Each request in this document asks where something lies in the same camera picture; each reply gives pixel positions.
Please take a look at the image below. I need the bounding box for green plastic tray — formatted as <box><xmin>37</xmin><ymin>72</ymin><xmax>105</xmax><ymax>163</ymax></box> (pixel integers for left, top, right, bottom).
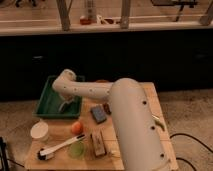
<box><xmin>35</xmin><ymin>75</ymin><xmax>82</xmax><ymax>119</ymax></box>

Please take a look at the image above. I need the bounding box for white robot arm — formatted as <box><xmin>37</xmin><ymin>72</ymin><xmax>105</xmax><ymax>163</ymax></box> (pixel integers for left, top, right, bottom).
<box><xmin>52</xmin><ymin>69</ymin><xmax>171</xmax><ymax>171</ymax></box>

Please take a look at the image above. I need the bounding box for orange bowl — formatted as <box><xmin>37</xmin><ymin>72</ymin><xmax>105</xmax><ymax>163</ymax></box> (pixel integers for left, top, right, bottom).
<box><xmin>95</xmin><ymin>79</ymin><xmax>109</xmax><ymax>83</ymax></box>

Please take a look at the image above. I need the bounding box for brown pine cone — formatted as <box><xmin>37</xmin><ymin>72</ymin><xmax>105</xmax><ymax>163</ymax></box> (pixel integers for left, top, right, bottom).
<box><xmin>103</xmin><ymin>103</ymin><xmax>111</xmax><ymax>115</ymax></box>

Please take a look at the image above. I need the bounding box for blue sponge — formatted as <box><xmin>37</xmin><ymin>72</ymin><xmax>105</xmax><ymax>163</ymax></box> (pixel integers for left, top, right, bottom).
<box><xmin>91</xmin><ymin>105</ymin><xmax>107</xmax><ymax>124</ymax></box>

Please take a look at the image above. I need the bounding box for wooden block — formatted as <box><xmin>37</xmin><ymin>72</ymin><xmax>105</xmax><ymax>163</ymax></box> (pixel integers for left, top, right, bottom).
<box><xmin>91</xmin><ymin>131</ymin><xmax>106</xmax><ymax>157</ymax></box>

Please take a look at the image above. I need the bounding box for orange fruit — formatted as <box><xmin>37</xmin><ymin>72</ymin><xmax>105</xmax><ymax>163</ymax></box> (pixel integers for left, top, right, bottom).
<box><xmin>71</xmin><ymin>121</ymin><xmax>83</xmax><ymax>135</ymax></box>

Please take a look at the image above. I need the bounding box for green banana toy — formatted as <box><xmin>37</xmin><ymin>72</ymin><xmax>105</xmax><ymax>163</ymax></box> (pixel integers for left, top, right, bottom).
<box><xmin>152</xmin><ymin>115</ymin><xmax>165</xmax><ymax>131</ymax></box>

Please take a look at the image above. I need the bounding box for red object on shelf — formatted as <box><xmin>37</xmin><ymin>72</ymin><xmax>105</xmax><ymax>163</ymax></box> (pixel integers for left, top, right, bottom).
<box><xmin>80</xmin><ymin>16</ymin><xmax>92</xmax><ymax>25</ymax></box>

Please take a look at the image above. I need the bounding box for green plastic cup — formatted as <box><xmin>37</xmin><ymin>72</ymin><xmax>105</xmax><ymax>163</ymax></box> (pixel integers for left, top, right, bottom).
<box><xmin>68</xmin><ymin>141</ymin><xmax>85</xmax><ymax>159</ymax></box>

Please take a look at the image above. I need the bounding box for white round container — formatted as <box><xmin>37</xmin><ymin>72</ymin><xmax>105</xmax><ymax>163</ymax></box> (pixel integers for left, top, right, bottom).
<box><xmin>30</xmin><ymin>121</ymin><xmax>49</xmax><ymax>141</ymax></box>

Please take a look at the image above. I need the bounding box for black device at left edge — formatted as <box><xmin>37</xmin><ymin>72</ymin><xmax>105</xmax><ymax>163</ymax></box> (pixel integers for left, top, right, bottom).
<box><xmin>0</xmin><ymin>137</ymin><xmax>9</xmax><ymax>171</ymax></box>

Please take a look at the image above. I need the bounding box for wooden table post right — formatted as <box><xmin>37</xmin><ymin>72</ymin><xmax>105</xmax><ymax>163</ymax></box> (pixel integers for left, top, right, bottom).
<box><xmin>120</xmin><ymin>0</ymin><xmax>131</xmax><ymax>29</ymax></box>

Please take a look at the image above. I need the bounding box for wooden table post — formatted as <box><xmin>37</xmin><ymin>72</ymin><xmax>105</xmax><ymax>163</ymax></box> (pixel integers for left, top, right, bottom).
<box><xmin>120</xmin><ymin>0</ymin><xmax>131</xmax><ymax>29</ymax></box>
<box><xmin>56</xmin><ymin>0</ymin><xmax>70</xmax><ymax>31</ymax></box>

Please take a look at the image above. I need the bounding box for black floor cable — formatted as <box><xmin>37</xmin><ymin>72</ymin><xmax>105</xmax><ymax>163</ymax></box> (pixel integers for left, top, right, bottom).
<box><xmin>169</xmin><ymin>132</ymin><xmax>213</xmax><ymax>171</ymax></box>

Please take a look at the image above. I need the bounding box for wooden table post left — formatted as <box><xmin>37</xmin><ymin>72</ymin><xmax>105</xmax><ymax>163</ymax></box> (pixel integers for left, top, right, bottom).
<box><xmin>56</xmin><ymin>0</ymin><xmax>70</xmax><ymax>31</ymax></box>

